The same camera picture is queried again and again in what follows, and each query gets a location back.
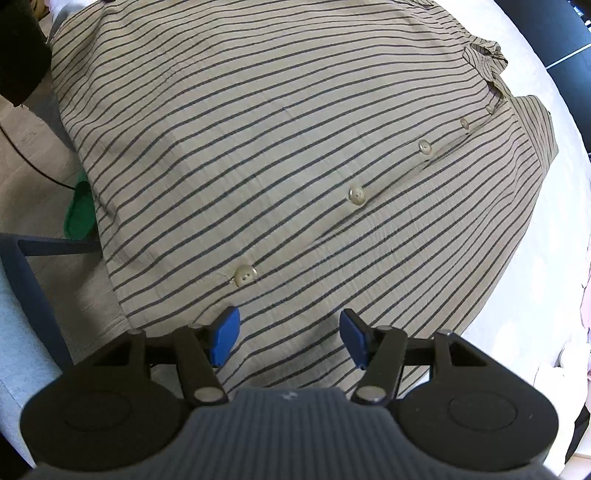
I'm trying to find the black cable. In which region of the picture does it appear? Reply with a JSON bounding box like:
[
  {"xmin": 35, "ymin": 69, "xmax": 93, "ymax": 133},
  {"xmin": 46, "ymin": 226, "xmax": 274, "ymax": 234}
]
[{"xmin": 0, "ymin": 124, "xmax": 80, "ymax": 191}]

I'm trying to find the black wardrobe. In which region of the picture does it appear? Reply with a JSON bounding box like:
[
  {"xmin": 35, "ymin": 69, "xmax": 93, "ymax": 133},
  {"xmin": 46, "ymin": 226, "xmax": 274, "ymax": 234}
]
[{"xmin": 531, "ymin": 0, "xmax": 591, "ymax": 155}]

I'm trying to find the green slipper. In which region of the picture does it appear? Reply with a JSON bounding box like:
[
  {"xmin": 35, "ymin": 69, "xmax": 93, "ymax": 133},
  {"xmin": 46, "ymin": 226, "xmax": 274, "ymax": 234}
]
[{"xmin": 64, "ymin": 181, "xmax": 98, "ymax": 241}]

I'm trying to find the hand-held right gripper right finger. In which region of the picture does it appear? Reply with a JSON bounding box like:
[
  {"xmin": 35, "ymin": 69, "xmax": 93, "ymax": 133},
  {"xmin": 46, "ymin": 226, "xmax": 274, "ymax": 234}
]
[{"xmin": 339, "ymin": 309, "xmax": 491, "ymax": 407}]

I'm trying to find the beige striped button shirt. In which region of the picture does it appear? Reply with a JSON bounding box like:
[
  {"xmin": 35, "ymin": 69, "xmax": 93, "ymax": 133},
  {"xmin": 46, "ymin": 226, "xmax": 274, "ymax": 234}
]
[{"xmin": 48, "ymin": 0, "xmax": 560, "ymax": 401}]

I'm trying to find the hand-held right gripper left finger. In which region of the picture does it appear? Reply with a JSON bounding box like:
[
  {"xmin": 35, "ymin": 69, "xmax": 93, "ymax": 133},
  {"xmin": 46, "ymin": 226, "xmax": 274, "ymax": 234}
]
[{"xmin": 95, "ymin": 306, "xmax": 242, "ymax": 405}]

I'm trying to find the black box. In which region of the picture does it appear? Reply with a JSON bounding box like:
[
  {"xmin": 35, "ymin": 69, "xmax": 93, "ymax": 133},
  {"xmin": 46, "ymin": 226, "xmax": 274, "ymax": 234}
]
[{"xmin": 0, "ymin": 0, "xmax": 52, "ymax": 108}]

